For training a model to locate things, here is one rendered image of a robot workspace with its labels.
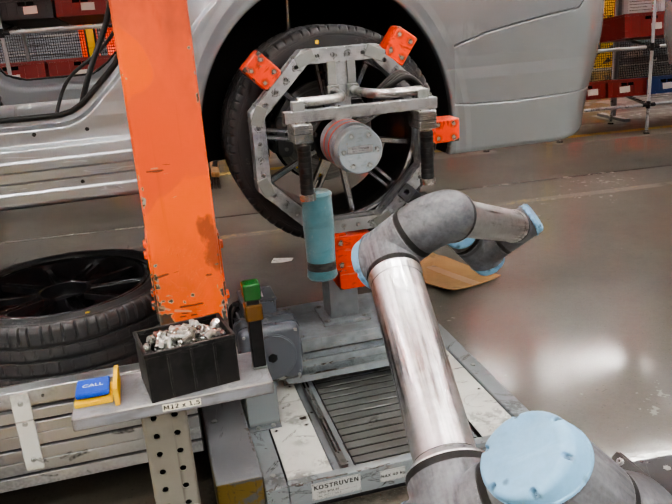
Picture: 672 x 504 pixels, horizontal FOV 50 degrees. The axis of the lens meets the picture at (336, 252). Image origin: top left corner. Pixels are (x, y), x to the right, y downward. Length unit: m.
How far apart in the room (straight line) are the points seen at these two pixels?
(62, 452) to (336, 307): 0.96
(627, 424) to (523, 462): 1.28
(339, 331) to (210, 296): 0.71
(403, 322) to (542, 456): 0.42
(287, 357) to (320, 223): 0.38
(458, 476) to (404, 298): 0.38
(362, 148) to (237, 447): 0.87
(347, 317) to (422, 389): 1.17
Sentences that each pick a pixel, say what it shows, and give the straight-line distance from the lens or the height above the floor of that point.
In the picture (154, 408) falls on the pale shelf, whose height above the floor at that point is 0.44.
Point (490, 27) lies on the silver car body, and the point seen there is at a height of 1.13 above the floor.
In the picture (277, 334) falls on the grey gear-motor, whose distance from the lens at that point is 2.00.
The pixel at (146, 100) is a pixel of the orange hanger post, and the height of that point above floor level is 1.06.
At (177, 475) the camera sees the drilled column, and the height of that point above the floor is 0.24.
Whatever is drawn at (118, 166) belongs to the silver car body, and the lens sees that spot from 2.20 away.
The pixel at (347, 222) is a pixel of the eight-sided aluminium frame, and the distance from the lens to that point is 2.18.
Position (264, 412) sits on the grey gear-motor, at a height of 0.12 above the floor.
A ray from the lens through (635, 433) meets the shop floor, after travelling 2.32.
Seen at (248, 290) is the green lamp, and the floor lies 0.65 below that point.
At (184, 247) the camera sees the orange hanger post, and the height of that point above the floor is 0.72.
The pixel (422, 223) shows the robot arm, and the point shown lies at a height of 0.80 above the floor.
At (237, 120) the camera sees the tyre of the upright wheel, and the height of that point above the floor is 0.94.
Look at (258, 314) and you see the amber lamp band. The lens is 1.63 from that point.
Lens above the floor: 1.22
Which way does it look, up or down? 19 degrees down
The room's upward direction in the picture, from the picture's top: 4 degrees counter-clockwise
